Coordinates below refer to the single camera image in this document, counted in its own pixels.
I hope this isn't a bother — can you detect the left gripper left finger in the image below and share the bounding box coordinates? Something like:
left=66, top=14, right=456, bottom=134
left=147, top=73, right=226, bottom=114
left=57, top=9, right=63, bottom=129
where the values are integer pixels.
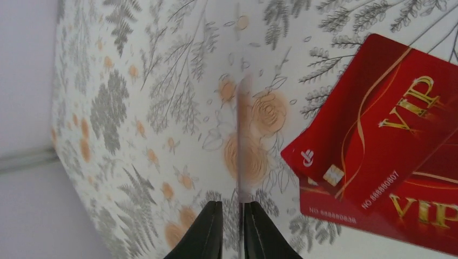
left=165, top=201, right=223, bottom=259

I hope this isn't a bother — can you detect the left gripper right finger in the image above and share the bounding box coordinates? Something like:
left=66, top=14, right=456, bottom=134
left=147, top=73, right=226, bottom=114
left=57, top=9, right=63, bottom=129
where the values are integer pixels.
left=243, top=201, right=302, bottom=259

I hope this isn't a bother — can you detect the red credit card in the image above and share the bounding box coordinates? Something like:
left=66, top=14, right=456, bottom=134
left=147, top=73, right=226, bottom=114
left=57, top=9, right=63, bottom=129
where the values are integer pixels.
left=299, top=141, right=457, bottom=255
left=281, top=33, right=457, bottom=214
left=236, top=74, right=252, bottom=258

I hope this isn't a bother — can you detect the floral patterned table mat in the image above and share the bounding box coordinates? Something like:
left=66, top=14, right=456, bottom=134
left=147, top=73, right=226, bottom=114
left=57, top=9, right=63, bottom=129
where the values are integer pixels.
left=52, top=1, right=457, bottom=258

